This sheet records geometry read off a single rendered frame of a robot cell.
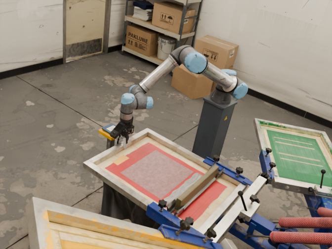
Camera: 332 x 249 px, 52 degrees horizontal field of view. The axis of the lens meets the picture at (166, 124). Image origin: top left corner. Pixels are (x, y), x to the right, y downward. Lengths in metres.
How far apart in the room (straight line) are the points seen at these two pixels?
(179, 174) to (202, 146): 0.60
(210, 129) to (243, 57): 3.35
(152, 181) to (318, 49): 3.89
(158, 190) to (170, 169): 0.22
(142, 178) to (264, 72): 4.00
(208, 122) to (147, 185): 0.79
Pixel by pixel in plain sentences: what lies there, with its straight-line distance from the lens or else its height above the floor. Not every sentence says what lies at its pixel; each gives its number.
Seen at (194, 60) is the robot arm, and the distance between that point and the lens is 1.98.
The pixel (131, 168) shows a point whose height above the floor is 0.95.
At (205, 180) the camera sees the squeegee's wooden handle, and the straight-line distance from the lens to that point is 1.90.
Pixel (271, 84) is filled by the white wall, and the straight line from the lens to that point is 5.66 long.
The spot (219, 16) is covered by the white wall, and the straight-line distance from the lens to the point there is 5.85.
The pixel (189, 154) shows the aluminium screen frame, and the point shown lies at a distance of 2.17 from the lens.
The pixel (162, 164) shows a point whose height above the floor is 0.96.
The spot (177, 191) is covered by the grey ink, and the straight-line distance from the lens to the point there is 1.92.
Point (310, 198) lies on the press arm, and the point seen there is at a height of 0.92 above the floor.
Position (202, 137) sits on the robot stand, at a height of 0.89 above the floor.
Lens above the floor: 2.23
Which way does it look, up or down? 30 degrees down
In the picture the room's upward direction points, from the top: 10 degrees clockwise
